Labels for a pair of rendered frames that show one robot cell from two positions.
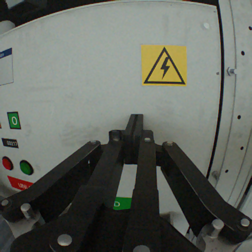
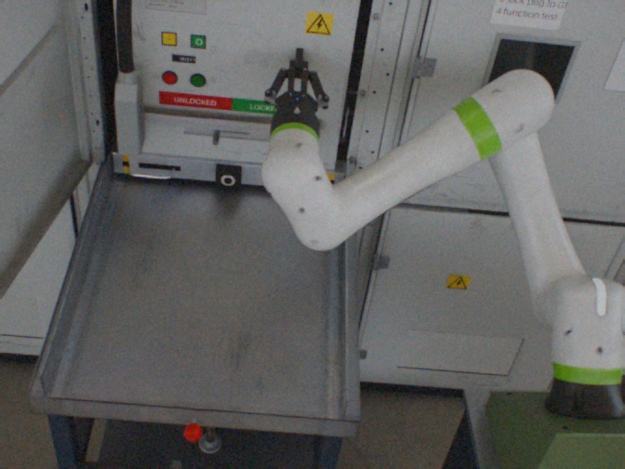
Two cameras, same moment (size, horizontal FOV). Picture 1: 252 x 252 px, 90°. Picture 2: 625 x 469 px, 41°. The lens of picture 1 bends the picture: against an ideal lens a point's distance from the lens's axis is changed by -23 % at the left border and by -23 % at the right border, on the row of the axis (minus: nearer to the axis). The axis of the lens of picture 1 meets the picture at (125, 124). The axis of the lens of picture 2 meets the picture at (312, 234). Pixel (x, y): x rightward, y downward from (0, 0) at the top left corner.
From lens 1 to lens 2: 160 cm
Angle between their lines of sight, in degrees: 28
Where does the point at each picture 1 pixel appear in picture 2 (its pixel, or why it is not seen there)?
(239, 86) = (383, 28)
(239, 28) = not seen: outside the picture
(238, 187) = (392, 112)
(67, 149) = (247, 65)
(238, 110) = (380, 45)
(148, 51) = (311, 15)
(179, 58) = (328, 20)
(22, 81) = (216, 15)
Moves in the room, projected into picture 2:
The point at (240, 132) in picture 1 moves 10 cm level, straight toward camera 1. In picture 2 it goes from (383, 60) to (358, 80)
